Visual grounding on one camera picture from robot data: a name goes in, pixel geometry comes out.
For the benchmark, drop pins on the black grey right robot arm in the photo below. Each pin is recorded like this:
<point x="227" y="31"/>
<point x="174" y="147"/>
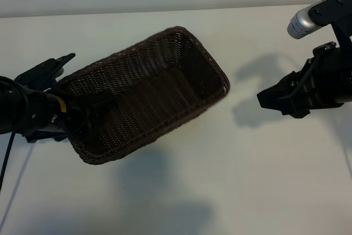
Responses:
<point x="347" y="81"/>

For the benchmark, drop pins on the dark brown woven basket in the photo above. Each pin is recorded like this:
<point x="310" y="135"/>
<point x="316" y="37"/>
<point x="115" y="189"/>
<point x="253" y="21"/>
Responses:
<point x="154" y="89"/>

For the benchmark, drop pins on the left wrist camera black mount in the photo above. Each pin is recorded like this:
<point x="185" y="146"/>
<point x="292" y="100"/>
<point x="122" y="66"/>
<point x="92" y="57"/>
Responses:
<point x="44" y="71"/>

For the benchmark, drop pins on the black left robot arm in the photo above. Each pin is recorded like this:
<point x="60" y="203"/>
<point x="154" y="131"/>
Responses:
<point x="27" y="108"/>

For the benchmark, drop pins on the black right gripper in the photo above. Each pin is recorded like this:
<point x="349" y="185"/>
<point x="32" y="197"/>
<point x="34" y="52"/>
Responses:
<point x="321" y="81"/>

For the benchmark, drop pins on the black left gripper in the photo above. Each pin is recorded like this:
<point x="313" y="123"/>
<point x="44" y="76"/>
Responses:
<point x="78" y="116"/>

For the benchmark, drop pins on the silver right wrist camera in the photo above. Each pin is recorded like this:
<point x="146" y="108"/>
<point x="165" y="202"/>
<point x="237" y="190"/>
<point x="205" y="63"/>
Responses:
<point x="302" y="23"/>

